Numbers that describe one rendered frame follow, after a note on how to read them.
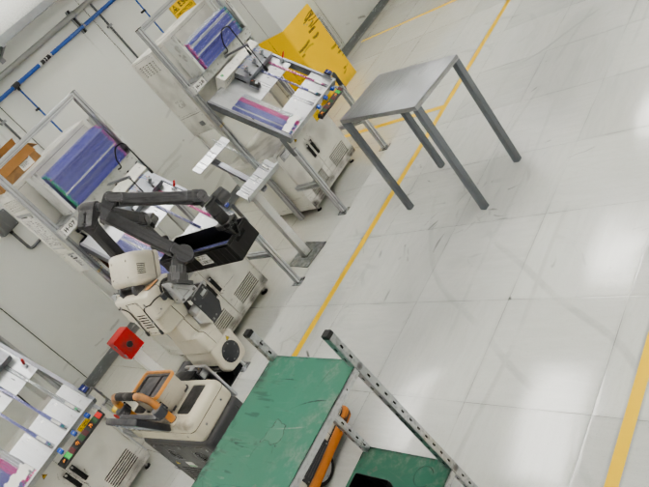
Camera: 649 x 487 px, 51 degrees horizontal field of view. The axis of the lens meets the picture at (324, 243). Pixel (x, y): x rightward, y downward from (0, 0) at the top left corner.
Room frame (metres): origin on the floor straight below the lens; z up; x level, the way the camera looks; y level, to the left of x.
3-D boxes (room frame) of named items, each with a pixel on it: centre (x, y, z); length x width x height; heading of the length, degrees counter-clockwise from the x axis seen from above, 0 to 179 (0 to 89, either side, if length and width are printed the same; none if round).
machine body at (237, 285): (4.60, 0.96, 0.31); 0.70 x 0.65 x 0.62; 124
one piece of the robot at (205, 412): (2.70, 0.96, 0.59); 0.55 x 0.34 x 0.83; 40
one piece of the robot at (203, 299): (2.95, 0.67, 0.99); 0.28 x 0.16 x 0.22; 40
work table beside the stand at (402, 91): (3.83, -0.92, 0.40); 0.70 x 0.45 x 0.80; 24
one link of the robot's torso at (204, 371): (2.91, 0.80, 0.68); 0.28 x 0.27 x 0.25; 40
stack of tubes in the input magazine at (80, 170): (4.54, 0.84, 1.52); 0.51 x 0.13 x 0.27; 124
